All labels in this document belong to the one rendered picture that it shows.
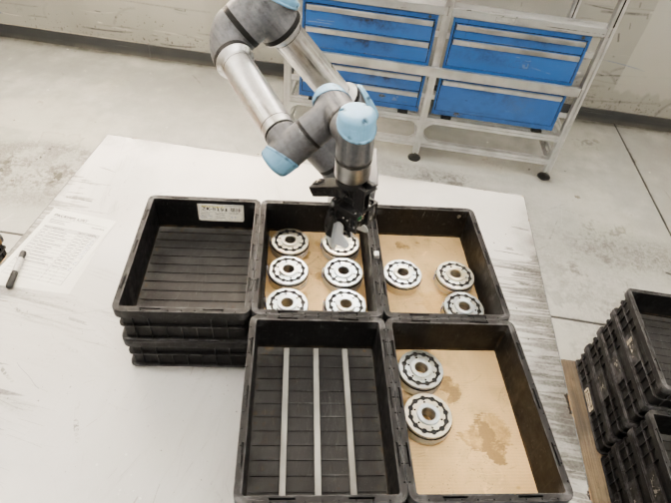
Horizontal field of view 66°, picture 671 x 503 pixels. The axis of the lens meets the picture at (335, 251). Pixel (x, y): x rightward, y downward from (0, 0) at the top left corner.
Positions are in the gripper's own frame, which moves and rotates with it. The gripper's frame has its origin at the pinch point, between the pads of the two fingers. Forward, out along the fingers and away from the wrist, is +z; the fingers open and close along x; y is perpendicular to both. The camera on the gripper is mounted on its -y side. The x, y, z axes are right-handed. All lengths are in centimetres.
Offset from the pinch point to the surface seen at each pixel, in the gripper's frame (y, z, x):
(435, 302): 22.2, 18.1, 14.2
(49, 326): -48, 27, -57
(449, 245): 12.3, 19.3, 35.5
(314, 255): -11.2, 17.3, 2.9
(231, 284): -18.3, 16.1, -20.2
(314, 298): -0.4, 16.7, -8.0
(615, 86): -22, 91, 322
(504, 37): -58, 30, 194
